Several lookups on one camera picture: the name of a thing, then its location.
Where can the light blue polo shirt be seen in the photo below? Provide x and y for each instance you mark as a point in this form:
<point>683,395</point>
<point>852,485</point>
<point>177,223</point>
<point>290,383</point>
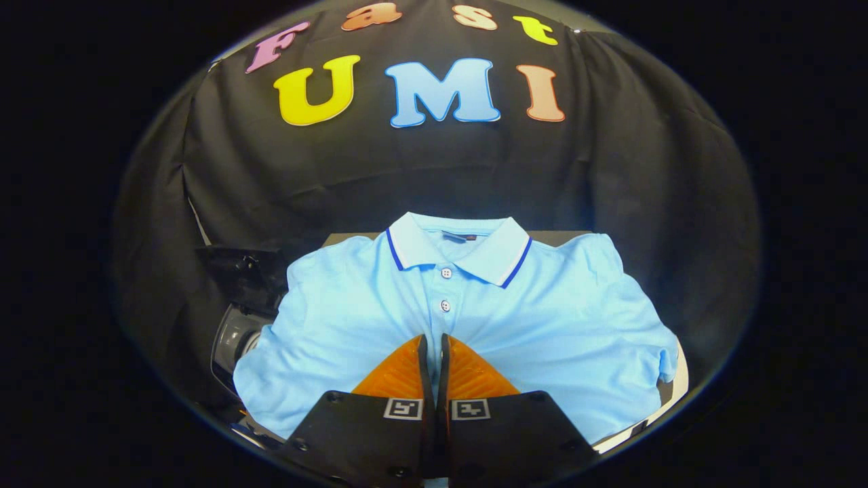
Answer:
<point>542,318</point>

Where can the dark washing machine lid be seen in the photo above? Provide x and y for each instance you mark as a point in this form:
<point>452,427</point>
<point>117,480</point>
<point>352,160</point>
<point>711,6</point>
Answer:
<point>244,278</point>

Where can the beige cabinet with dark top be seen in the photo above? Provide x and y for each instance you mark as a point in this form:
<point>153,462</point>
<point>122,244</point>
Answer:
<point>563,237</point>

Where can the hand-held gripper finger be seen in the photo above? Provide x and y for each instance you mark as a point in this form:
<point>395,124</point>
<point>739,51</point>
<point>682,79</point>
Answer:
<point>443,373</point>
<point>426,373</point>

